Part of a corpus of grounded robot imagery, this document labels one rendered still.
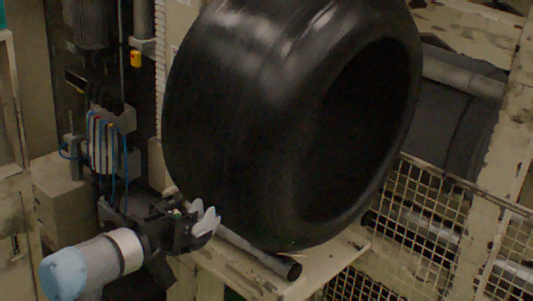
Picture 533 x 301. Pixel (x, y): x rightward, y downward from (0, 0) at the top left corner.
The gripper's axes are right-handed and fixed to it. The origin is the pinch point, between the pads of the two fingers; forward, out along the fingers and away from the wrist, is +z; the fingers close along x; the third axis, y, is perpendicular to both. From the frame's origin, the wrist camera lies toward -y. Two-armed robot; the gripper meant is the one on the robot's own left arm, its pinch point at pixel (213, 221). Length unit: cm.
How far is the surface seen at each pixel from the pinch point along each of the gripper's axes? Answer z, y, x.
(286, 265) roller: 14.8, -11.4, -9.0
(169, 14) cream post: 16.2, 30.1, 36.4
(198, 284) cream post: 28, -45, 26
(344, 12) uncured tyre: 14.5, 42.8, -9.5
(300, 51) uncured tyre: 4.9, 36.4, -8.7
